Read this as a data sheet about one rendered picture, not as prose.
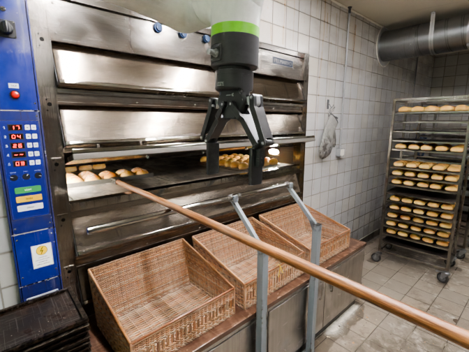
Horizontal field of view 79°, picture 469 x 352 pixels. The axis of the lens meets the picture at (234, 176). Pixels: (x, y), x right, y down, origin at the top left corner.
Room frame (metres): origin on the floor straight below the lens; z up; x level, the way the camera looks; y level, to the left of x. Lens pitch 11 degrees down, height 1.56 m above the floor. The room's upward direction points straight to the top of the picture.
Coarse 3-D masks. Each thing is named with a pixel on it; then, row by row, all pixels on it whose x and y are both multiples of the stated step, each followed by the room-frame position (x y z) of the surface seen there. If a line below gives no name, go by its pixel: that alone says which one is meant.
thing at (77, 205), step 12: (276, 168) 2.29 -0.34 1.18; (288, 168) 2.37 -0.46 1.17; (204, 180) 1.81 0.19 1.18; (216, 180) 1.86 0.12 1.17; (228, 180) 1.93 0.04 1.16; (240, 180) 2.01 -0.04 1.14; (132, 192) 1.50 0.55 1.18; (156, 192) 1.57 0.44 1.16; (168, 192) 1.62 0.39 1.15; (72, 204) 1.29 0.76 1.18; (84, 204) 1.32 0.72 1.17; (96, 204) 1.36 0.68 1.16; (108, 204) 1.39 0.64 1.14
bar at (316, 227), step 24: (264, 192) 1.62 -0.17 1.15; (144, 216) 1.13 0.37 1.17; (240, 216) 1.42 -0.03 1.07; (312, 240) 1.63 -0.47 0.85; (264, 264) 1.29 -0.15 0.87; (264, 288) 1.29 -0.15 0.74; (312, 288) 1.62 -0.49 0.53; (264, 312) 1.29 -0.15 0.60; (312, 312) 1.61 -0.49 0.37; (264, 336) 1.30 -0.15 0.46; (312, 336) 1.61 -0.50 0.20
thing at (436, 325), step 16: (144, 192) 1.39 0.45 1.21; (176, 208) 1.15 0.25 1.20; (208, 224) 0.98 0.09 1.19; (240, 240) 0.85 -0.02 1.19; (256, 240) 0.81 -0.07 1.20; (272, 256) 0.75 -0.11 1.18; (288, 256) 0.72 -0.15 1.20; (320, 272) 0.64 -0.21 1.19; (352, 288) 0.58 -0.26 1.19; (368, 288) 0.56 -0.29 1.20; (384, 304) 0.53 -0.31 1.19; (400, 304) 0.51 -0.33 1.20; (416, 320) 0.48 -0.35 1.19; (432, 320) 0.47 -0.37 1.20; (448, 336) 0.44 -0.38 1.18; (464, 336) 0.43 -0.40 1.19
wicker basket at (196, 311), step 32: (128, 256) 1.41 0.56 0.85; (160, 256) 1.52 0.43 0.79; (192, 256) 1.57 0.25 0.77; (96, 288) 1.19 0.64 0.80; (128, 288) 1.36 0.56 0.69; (160, 288) 1.46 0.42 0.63; (96, 320) 1.23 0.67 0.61; (128, 320) 1.25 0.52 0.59; (160, 320) 1.25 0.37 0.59; (192, 320) 1.13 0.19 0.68; (224, 320) 1.26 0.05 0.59
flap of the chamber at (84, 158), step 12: (228, 144) 1.74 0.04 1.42; (240, 144) 1.80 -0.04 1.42; (276, 144) 2.08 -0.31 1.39; (288, 144) 2.30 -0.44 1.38; (72, 156) 1.19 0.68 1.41; (84, 156) 1.20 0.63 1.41; (96, 156) 1.23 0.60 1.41; (108, 156) 1.27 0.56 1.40; (120, 156) 1.32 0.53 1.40; (132, 156) 1.41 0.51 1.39; (144, 156) 1.51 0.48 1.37
